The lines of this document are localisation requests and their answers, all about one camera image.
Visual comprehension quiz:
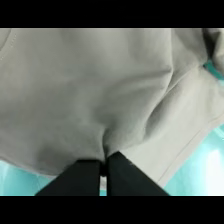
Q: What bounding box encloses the grey T-shirt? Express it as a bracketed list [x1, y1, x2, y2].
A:
[0, 27, 224, 189]

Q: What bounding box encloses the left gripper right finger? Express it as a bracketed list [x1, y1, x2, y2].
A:
[105, 150, 170, 197]

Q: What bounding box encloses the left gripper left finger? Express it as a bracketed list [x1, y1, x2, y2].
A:
[34, 159, 102, 197]

